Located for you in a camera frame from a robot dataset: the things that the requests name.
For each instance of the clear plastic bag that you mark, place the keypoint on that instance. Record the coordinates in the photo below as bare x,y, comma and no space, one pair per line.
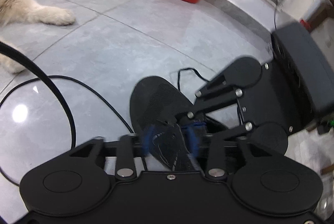
322,161

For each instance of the black shoe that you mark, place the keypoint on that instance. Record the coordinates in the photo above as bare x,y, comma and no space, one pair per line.
156,100

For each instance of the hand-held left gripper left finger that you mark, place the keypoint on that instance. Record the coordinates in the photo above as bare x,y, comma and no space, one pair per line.
147,141

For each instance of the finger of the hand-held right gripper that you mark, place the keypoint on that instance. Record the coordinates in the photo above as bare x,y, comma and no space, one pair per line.
216,102
231,132

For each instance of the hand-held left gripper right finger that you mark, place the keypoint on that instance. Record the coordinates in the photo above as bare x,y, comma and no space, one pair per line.
192,144

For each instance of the cream fluffy dog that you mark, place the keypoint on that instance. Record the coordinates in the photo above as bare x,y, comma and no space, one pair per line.
23,7

